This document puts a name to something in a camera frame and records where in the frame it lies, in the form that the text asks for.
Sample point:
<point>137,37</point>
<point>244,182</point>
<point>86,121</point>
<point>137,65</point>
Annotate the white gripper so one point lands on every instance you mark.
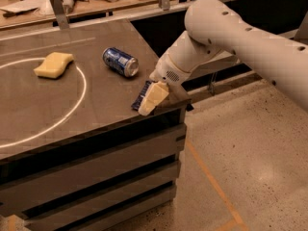
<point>166,70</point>

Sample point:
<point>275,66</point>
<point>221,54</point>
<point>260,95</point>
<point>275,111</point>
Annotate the grey drawer cabinet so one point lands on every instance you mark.
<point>93,171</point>

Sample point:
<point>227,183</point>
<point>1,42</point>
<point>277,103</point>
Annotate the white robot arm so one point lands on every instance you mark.
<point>210,28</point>

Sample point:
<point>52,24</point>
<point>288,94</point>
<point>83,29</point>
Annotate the yellow sponge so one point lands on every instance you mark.
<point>54,65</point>

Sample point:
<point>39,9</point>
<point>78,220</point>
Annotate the dark blue rxbar wrapper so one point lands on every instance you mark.
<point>137,103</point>

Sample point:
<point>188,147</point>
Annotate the blue soda can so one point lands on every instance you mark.
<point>120,62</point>

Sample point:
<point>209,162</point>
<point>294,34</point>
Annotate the grey metal bracket left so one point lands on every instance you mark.
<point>58,10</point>

